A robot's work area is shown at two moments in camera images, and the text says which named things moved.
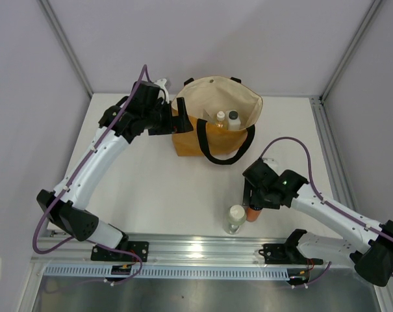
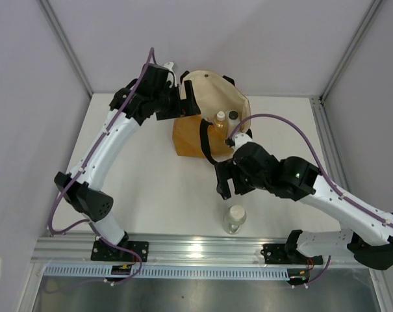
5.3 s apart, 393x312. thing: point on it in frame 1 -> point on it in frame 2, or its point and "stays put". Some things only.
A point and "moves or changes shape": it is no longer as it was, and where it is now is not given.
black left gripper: (175, 124) -> (183, 108)
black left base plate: (139, 247) stays put
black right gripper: (254, 199) -> (225, 171)
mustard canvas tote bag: (221, 111) moves or changes shape
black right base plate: (286, 253) stays put
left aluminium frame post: (51, 15) stays put
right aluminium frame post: (350, 49) stays put
